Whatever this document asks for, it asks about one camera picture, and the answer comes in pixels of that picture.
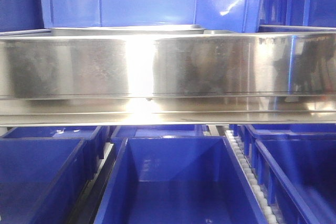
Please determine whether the lower centre blue plastic bin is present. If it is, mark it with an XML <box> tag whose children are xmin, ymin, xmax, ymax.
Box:
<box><xmin>95</xmin><ymin>136</ymin><xmax>266</xmax><ymax>223</ymax></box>

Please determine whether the stainless steel shelf front rail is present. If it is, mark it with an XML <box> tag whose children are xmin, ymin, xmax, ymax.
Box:
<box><xmin>1</xmin><ymin>31</ymin><xmax>335</xmax><ymax>126</ymax></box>

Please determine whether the roller track rail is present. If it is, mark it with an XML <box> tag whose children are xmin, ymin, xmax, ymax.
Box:
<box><xmin>208</xmin><ymin>124</ymin><xmax>286</xmax><ymax>224</ymax></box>

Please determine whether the lower right blue plastic bin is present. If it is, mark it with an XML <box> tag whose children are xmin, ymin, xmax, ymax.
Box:
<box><xmin>255</xmin><ymin>139</ymin><xmax>335</xmax><ymax>223</ymax></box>

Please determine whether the rear left lower blue bin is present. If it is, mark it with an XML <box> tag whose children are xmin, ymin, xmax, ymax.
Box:
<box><xmin>1</xmin><ymin>126</ymin><xmax>110</xmax><ymax>180</ymax></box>

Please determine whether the rear right lower blue bin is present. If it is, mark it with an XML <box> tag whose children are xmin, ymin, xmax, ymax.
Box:
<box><xmin>229</xmin><ymin>123</ymin><xmax>335</xmax><ymax>168</ymax></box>

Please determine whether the rear centre lower blue bin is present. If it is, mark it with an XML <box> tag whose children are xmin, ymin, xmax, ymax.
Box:
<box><xmin>110</xmin><ymin>124</ymin><xmax>210</xmax><ymax>152</ymax></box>

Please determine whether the lower left blue plastic bin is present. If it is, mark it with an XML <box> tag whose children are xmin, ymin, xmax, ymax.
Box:
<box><xmin>1</xmin><ymin>139</ymin><xmax>87</xmax><ymax>223</ymax></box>

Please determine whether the left metal guide rail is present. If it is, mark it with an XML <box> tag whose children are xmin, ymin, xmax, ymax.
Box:
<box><xmin>68</xmin><ymin>143</ymin><xmax>116</xmax><ymax>223</ymax></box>

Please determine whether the silver metal tray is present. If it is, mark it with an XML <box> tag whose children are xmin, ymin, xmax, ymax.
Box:
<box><xmin>50</xmin><ymin>25</ymin><xmax>205</xmax><ymax>36</ymax></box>
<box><xmin>203</xmin><ymin>29</ymin><xmax>235</xmax><ymax>35</ymax></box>

